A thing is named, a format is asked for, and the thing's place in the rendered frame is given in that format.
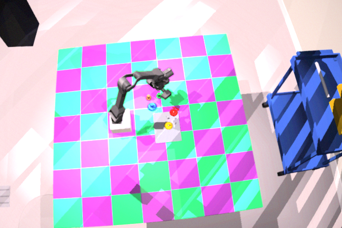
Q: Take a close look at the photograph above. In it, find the blue gear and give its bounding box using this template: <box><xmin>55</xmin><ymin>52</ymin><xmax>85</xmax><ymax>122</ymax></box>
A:
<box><xmin>147</xmin><ymin>102</ymin><xmax>157</xmax><ymax>111</ymax></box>

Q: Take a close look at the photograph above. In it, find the red gear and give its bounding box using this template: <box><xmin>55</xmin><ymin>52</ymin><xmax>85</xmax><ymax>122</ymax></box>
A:
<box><xmin>170</xmin><ymin>109</ymin><xmax>178</xmax><ymax>116</ymax></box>

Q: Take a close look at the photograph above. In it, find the yellow gear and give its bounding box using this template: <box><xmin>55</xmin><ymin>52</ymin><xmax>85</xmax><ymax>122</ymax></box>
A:
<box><xmin>165</xmin><ymin>122</ymin><xmax>172</xmax><ymax>130</ymax></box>

